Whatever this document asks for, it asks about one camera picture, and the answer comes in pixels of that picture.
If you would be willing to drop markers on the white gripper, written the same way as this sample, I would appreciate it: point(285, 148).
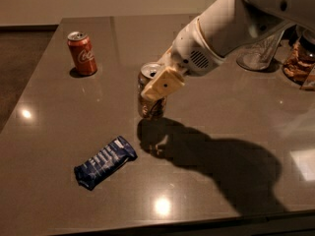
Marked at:
point(187, 50)

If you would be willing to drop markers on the orange soda can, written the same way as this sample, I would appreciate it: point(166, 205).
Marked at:
point(147, 108)

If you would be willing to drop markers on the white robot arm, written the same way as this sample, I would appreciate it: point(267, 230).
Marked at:
point(225, 26)

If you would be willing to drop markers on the red Coca-Cola can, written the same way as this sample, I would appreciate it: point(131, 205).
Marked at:
point(81, 50)

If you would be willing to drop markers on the blue rxbar blueberry wrapper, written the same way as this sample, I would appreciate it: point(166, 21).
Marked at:
point(102, 165)

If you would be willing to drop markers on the clear mesh cup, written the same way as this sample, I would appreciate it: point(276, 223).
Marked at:
point(258, 57)

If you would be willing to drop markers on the glass jar of snacks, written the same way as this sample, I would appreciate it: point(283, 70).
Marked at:
point(299, 63)

